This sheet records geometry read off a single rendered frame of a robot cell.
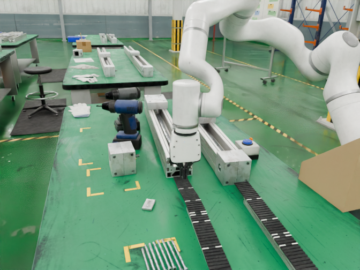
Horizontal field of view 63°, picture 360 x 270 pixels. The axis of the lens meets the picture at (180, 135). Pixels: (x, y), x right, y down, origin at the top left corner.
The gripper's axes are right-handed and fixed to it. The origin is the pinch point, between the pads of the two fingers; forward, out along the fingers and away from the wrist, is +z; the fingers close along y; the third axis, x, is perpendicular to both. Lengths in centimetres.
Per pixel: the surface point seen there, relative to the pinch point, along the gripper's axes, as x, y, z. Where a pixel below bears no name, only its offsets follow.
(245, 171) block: -1.8, 22.1, 1.1
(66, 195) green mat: 2.5, -39.6, 6.0
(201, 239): -29.9, -2.3, 2.7
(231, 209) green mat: -15.3, 11.8, 6.1
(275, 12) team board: 481, 293, -56
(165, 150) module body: 13.4, -4.1, -2.5
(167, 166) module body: 7.2, -4.4, 1.1
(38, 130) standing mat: 269, -114, 82
